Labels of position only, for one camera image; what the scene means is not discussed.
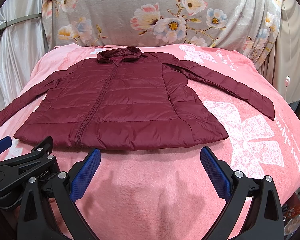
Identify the grey curtain tieback strap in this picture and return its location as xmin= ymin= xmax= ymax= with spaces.
xmin=0 ymin=12 xmax=43 ymax=38

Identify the maroon quilted down jacket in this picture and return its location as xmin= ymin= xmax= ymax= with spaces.
xmin=0 ymin=47 xmax=275 ymax=150

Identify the beige curtain right side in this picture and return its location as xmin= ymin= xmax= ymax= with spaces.
xmin=273 ymin=0 xmax=300 ymax=103

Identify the silver satin curtain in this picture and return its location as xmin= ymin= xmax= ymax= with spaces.
xmin=0 ymin=0 xmax=47 ymax=110

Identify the grey floral quilt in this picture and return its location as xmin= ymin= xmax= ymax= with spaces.
xmin=42 ymin=0 xmax=282 ymax=67

